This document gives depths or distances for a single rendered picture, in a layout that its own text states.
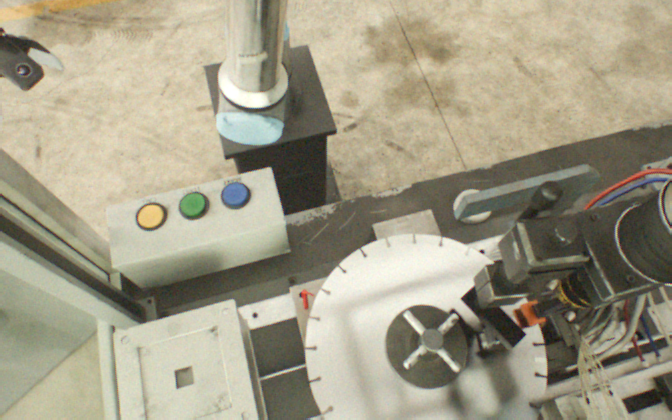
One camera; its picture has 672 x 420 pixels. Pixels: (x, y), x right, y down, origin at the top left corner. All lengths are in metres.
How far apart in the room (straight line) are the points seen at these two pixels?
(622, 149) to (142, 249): 0.98
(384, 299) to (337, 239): 0.27
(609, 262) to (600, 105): 1.85
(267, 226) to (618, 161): 0.76
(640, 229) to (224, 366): 0.56
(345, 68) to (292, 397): 1.53
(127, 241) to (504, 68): 1.78
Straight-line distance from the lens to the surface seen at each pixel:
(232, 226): 0.84
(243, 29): 0.73
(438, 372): 0.72
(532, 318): 0.76
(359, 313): 0.73
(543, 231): 0.48
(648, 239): 0.49
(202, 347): 0.79
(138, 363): 0.81
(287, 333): 0.92
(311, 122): 1.10
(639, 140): 1.27
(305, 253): 0.97
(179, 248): 0.84
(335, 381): 0.71
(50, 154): 2.17
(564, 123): 2.21
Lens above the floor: 1.66
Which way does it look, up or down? 64 degrees down
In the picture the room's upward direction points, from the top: 3 degrees clockwise
